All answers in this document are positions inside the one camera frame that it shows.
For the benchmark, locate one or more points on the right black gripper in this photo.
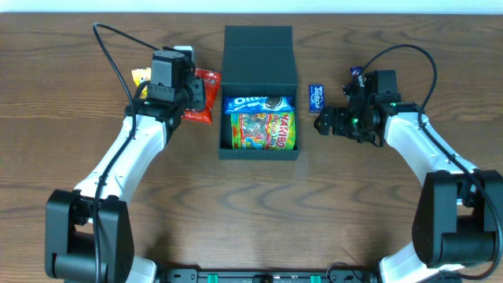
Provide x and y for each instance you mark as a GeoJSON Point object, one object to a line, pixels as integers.
{"type": "Point", "coordinates": [338, 121]}

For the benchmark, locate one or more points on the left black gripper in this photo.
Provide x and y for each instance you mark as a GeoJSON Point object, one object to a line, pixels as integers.
{"type": "Point", "coordinates": [197, 93]}

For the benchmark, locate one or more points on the yellow candy bag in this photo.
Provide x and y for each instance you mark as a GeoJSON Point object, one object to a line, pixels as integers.
{"type": "Point", "coordinates": [140, 75]}

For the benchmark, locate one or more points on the purple Dairy Milk bar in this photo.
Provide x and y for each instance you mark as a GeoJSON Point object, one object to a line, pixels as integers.
{"type": "Point", "coordinates": [357, 72]}

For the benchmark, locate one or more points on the Haribo gummy worms bag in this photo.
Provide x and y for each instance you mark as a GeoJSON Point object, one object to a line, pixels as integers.
{"type": "Point", "coordinates": [263, 131]}

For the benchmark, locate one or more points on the blue Oreo cookie pack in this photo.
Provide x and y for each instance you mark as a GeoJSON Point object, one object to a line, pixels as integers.
{"type": "Point", "coordinates": [253, 105]}

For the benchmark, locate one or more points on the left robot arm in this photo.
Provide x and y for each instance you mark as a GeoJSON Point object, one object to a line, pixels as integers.
{"type": "Point", "coordinates": [88, 231]}

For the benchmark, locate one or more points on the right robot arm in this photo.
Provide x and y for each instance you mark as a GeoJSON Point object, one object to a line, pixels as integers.
{"type": "Point", "coordinates": [454, 224]}

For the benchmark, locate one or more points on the blue Eclipse mint box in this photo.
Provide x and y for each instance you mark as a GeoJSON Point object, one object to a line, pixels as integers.
{"type": "Point", "coordinates": [316, 98]}

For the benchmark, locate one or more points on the dark green open box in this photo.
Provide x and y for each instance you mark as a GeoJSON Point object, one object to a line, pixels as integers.
{"type": "Point", "coordinates": [257, 61]}

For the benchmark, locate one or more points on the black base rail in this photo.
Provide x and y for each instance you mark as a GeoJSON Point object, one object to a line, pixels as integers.
{"type": "Point", "coordinates": [338, 274]}

